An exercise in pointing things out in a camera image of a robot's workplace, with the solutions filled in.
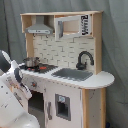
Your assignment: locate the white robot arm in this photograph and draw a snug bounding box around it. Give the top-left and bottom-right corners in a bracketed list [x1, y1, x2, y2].
[0, 50, 40, 128]

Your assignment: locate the grey range hood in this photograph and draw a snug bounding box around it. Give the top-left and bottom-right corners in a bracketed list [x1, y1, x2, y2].
[25, 15, 53, 35]

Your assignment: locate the black toy stovetop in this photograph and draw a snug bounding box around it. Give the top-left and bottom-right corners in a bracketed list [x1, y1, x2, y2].
[20, 63, 56, 74]

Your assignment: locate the black toy faucet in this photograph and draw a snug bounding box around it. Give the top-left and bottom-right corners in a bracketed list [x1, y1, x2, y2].
[76, 51, 94, 70]

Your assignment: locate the small metal pot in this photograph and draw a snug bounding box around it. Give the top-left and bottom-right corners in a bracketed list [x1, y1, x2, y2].
[23, 57, 40, 67]

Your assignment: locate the white cabinet door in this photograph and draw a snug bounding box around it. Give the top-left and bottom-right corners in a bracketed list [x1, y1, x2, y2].
[45, 87, 82, 128]

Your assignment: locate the wooden toy kitchen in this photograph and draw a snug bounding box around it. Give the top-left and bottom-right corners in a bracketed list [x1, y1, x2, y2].
[21, 11, 114, 128]

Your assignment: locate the grey toy sink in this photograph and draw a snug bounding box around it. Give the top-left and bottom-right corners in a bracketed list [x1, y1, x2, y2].
[53, 68, 93, 81]

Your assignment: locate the white toy microwave door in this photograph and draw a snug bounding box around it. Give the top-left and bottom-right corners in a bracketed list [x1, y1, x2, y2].
[54, 14, 92, 41]

